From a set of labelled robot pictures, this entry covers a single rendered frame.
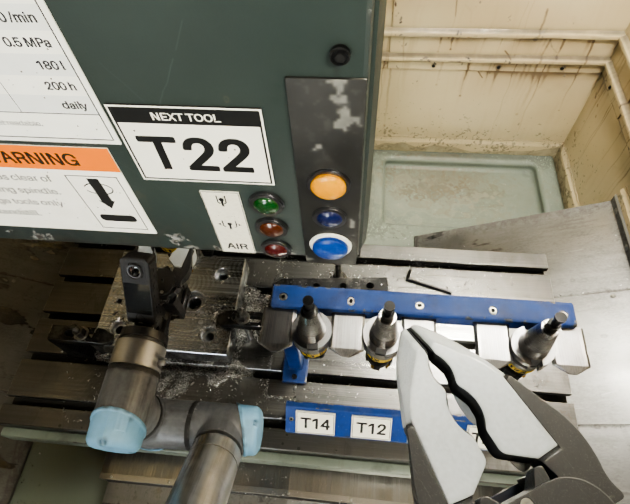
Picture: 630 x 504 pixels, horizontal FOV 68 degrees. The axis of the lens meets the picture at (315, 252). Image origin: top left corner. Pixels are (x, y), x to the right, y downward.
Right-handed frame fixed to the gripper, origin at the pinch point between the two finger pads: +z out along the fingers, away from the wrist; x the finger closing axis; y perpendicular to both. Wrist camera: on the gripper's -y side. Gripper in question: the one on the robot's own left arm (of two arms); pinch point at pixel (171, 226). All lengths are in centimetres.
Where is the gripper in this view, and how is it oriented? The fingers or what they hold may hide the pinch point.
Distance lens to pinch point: 84.2
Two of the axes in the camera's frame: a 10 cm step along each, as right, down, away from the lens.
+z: 0.9, -8.5, 5.1
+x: 9.9, 0.6, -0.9
